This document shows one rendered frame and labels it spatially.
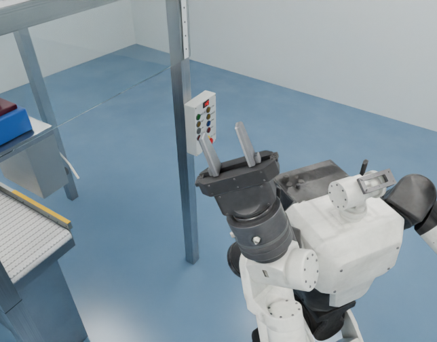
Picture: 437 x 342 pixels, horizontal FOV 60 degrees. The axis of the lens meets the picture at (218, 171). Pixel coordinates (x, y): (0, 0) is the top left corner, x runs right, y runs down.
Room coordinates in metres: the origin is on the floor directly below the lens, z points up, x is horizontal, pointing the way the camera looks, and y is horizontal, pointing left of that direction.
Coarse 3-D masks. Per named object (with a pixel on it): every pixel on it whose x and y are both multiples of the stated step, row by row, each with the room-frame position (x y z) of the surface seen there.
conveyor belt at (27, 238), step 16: (0, 192) 1.20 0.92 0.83; (0, 208) 1.10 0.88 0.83; (16, 208) 1.10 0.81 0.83; (0, 224) 1.02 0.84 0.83; (16, 224) 1.02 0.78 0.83; (32, 224) 1.02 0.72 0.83; (48, 224) 1.02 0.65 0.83; (0, 240) 0.93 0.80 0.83; (16, 240) 0.93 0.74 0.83; (32, 240) 0.93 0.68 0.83; (48, 240) 0.93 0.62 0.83; (64, 240) 0.95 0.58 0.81; (0, 256) 0.86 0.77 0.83; (16, 256) 0.86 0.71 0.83; (32, 256) 0.86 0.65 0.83; (16, 272) 0.80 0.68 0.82
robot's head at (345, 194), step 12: (336, 180) 0.64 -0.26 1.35; (348, 180) 0.63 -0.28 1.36; (372, 180) 0.64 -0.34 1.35; (336, 192) 0.62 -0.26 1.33; (348, 192) 0.60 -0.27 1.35; (360, 192) 0.61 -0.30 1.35; (372, 192) 0.62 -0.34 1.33; (336, 204) 0.61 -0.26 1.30; (348, 204) 0.59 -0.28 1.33; (360, 204) 0.62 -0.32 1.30
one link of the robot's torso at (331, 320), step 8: (304, 304) 0.62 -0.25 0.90; (352, 304) 0.61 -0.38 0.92; (312, 312) 0.59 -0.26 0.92; (320, 312) 0.58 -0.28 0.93; (328, 312) 0.58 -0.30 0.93; (336, 312) 0.59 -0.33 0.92; (320, 320) 0.57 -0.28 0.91; (328, 320) 0.58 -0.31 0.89; (336, 320) 0.60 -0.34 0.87; (320, 328) 0.58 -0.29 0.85; (328, 328) 0.59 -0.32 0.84; (336, 328) 0.60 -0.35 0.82; (320, 336) 0.58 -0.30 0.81; (328, 336) 0.59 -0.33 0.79
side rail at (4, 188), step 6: (0, 186) 1.20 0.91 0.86; (6, 186) 1.20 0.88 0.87; (6, 192) 1.19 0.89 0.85; (18, 198) 1.14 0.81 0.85; (30, 204) 1.10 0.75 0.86; (36, 210) 1.08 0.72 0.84; (42, 210) 1.06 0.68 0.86; (48, 216) 1.04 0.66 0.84; (54, 216) 1.02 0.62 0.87; (60, 222) 1.00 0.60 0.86; (66, 228) 0.99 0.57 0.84
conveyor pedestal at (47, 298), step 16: (48, 272) 0.98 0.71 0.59; (32, 288) 0.91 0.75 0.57; (48, 288) 0.96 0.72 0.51; (64, 288) 1.01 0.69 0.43; (32, 304) 0.89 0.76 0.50; (48, 304) 0.93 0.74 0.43; (64, 304) 0.99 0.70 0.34; (0, 320) 1.09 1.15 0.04; (48, 320) 0.91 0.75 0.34; (64, 320) 0.96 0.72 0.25; (80, 320) 1.02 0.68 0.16; (48, 336) 0.89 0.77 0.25; (64, 336) 0.94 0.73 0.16; (80, 336) 0.99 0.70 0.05
